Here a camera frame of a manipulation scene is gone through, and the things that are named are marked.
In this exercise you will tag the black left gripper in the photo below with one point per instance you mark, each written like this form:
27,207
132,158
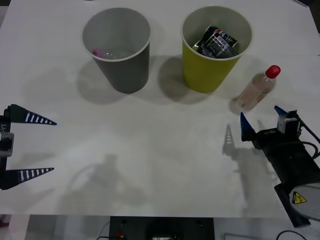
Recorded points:
5,125

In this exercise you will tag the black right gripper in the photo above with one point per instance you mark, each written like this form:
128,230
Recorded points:
270,140

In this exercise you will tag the clear bottle with red cap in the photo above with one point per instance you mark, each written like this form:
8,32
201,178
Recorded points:
255,92

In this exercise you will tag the silver-grey and black left arm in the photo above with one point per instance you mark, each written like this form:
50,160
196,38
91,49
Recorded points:
6,145

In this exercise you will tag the silver-grey and black right arm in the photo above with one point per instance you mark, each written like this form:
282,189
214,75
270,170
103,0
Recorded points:
295,162

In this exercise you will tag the yellow-green plastic waste bin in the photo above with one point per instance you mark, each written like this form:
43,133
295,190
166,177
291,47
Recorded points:
205,72

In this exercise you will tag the black and silver can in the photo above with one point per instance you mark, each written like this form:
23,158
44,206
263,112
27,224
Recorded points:
217,48

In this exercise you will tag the black can with blue emblem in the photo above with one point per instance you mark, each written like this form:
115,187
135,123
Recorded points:
220,32

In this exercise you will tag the clear bottle with pink cap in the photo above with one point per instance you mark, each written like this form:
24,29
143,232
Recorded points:
98,52

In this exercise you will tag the grey plastic waste bin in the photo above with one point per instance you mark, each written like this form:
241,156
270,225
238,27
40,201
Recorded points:
130,75

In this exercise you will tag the black robot torso base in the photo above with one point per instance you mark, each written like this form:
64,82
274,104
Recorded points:
160,227

